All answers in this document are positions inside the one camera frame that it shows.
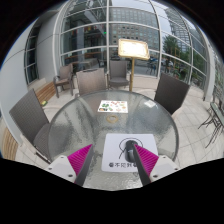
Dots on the black computer mouse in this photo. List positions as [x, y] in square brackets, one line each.
[130, 151]

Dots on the gold menu sign stand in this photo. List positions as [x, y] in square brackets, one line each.
[133, 49]

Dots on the white mouse pad with drawing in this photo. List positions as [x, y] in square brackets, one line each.
[113, 150]

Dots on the colourful laminated menu card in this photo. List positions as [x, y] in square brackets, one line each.
[112, 106]

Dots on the beige tape roll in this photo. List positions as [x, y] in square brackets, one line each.
[108, 119]

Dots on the dark metal chair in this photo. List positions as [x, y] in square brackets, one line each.
[216, 118]

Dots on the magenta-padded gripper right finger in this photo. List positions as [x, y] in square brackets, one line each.
[148, 160]

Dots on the grey wicker chair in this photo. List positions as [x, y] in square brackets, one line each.
[28, 115]
[118, 71]
[91, 81]
[65, 75]
[171, 93]

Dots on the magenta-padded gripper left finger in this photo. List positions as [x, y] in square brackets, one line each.
[78, 160]

